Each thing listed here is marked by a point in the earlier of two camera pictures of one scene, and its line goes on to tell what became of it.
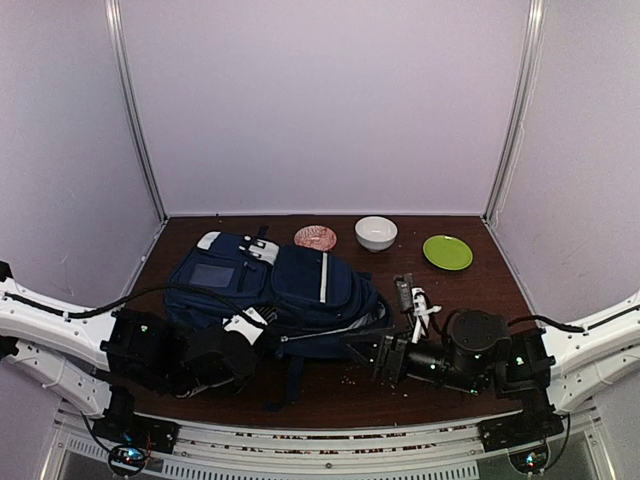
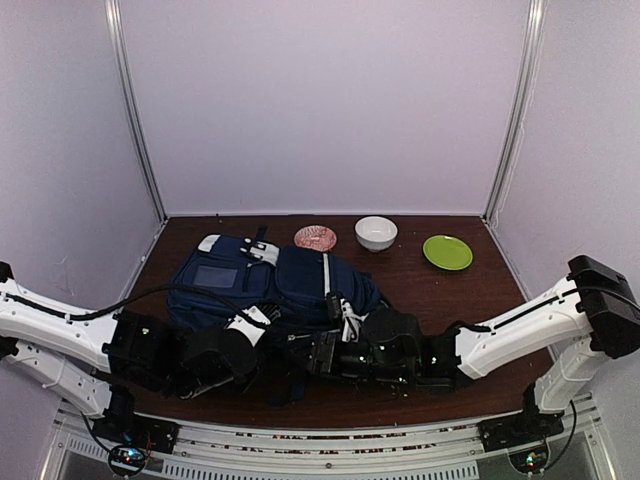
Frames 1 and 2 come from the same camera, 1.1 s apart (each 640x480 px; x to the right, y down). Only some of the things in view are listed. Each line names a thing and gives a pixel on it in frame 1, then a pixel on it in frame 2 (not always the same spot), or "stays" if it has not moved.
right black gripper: (389, 354) to (323, 342)
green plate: (447, 252) stays
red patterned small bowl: (316, 237) stays
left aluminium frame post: (115, 21) stays
